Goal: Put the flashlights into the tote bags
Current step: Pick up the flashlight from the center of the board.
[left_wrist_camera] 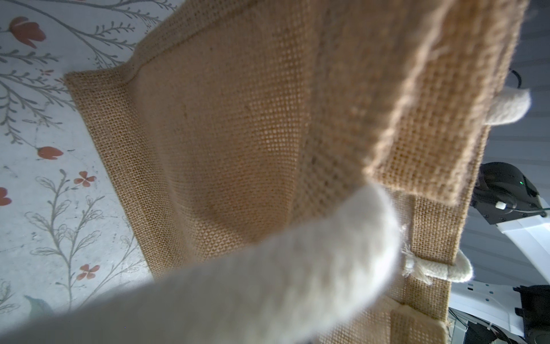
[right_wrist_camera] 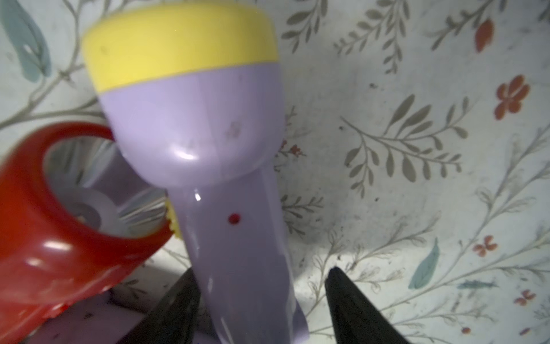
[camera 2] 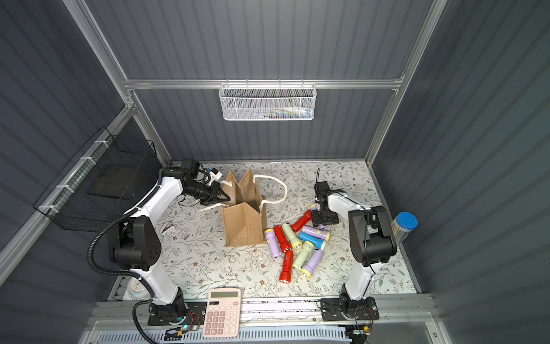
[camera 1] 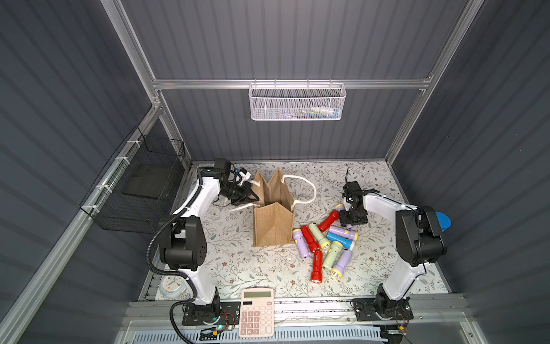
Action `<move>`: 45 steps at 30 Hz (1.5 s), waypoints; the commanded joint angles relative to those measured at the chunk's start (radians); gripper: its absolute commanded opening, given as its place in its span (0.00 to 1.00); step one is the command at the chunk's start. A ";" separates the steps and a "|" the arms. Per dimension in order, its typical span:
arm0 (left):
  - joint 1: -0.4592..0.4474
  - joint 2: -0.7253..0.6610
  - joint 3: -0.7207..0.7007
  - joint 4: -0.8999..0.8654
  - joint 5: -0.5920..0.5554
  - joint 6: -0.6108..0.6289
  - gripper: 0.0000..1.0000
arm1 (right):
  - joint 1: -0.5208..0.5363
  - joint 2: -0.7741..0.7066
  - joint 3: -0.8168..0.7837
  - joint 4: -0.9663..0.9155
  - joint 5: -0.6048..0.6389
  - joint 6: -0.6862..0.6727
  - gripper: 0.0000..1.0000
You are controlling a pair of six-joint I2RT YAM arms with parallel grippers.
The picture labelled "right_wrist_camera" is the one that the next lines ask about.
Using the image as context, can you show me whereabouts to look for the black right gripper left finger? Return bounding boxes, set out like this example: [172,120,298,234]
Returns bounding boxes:
[117,269,201,344]

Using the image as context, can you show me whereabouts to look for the red flashlight upper right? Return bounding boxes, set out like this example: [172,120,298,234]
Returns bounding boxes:
[1,122,171,343]

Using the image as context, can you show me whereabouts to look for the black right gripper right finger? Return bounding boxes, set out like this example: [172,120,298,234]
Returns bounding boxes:
[325,267,408,344]

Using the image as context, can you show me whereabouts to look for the purple flashlight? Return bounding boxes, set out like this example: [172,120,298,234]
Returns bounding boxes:
[81,1,308,343]

